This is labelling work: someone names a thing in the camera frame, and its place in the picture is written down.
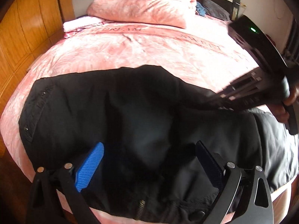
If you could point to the blue cloth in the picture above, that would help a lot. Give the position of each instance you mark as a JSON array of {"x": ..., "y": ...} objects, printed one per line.
[{"x": 201, "y": 9}]

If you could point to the person's right hand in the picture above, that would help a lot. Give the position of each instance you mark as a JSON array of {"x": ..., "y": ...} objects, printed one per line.
[{"x": 281, "y": 114}]

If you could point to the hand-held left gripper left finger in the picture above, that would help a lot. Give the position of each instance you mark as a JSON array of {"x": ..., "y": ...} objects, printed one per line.
[{"x": 90, "y": 165}]

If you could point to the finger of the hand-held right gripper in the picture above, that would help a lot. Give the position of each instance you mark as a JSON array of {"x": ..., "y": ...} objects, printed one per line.
[
  {"x": 245, "y": 80},
  {"x": 233, "y": 100}
]

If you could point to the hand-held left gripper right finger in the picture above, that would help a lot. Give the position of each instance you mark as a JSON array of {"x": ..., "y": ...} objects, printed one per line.
[{"x": 209, "y": 165}]

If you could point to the wooden wardrobe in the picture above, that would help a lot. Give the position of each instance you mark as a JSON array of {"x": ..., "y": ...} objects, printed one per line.
[{"x": 28, "y": 28}]

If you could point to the pink printed bed blanket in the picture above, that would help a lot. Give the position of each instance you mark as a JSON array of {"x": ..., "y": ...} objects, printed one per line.
[{"x": 140, "y": 49}]

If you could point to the white pink towel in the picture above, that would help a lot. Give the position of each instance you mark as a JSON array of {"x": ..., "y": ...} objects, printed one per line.
[{"x": 74, "y": 24}]

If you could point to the folded pink quilt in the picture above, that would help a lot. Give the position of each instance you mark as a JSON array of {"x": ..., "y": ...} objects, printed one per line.
[{"x": 140, "y": 9}]

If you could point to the black jacket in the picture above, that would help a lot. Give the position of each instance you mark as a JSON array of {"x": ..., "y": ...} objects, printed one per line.
[{"x": 128, "y": 121}]

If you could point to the dark grey pillow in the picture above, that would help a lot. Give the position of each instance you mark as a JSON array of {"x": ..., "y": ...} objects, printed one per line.
[{"x": 215, "y": 7}]

